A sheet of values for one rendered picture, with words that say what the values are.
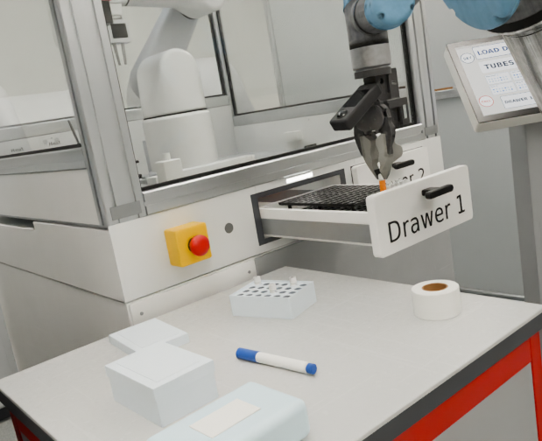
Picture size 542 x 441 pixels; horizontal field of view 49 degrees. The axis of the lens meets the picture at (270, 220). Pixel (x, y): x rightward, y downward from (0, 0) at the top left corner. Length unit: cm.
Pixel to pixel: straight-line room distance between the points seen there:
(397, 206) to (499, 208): 194
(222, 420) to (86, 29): 73
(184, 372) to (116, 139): 51
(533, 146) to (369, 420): 142
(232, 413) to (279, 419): 5
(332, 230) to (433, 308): 30
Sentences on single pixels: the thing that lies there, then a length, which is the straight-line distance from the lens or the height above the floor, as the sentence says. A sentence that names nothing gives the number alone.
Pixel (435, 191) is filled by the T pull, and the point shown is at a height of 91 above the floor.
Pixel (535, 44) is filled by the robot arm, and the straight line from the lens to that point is 79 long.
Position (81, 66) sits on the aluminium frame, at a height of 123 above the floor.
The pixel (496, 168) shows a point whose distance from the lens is 295.
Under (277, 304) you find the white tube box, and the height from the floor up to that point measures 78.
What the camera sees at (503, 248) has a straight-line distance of 304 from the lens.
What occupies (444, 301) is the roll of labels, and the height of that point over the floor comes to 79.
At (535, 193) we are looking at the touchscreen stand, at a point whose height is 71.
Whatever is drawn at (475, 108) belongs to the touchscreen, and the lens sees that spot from 183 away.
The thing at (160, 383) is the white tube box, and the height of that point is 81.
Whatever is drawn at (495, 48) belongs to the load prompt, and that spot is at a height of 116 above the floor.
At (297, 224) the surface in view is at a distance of 120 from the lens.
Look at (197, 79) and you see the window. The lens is 123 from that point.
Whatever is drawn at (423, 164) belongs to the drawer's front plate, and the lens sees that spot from 167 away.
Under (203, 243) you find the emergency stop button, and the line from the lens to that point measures 112.
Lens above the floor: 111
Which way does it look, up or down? 11 degrees down
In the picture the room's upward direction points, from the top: 10 degrees counter-clockwise
